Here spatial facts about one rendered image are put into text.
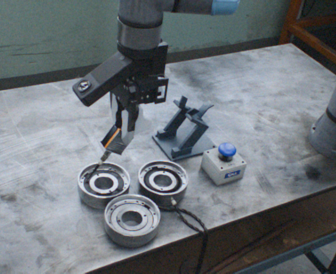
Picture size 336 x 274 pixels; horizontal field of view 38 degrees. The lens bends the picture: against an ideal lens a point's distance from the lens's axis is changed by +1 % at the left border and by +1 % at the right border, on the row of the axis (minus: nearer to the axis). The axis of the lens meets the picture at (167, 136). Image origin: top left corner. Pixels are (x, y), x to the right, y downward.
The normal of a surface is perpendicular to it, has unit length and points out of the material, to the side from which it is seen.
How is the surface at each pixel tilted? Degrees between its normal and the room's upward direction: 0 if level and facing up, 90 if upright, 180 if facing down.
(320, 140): 73
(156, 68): 90
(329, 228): 0
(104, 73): 32
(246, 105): 0
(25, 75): 90
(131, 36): 90
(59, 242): 0
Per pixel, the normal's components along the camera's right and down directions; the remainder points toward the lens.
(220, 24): 0.48, 0.59
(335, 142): -0.50, 0.19
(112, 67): -0.35, -0.54
